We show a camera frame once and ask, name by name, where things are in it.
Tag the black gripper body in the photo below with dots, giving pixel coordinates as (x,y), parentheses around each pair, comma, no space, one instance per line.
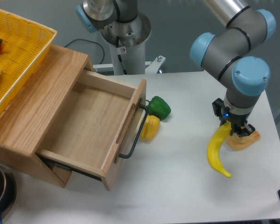
(233,118)

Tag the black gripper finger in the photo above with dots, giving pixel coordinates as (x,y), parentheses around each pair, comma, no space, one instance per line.
(217,106)
(244,131)

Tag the yellow banana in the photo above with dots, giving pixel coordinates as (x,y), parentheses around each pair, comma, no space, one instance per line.
(213,148)

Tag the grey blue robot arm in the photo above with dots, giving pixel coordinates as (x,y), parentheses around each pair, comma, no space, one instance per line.
(225,57)

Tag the open wooden top drawer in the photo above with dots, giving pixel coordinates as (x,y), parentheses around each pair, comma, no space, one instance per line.
(98,120)

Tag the wooden drawer cabinet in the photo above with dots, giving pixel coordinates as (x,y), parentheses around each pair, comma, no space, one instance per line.
(29,115)

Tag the golden pastry turnover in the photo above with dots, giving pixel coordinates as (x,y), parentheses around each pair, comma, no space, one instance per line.
(237,143)

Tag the green bell pepper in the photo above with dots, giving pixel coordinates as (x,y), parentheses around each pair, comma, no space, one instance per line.
(158,107)

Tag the yellow bell pepper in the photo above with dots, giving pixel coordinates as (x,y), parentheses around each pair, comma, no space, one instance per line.
(150,128)

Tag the yellow plastic basket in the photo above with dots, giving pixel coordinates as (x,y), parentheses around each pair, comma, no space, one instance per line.
(25,44)

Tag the dark metal pot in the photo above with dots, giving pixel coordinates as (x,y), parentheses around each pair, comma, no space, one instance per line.
(8,192)

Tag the black drawer handle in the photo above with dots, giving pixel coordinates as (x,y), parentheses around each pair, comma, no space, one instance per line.
(127,156)

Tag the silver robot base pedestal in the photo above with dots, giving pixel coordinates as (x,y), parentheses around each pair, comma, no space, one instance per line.
(127,44)

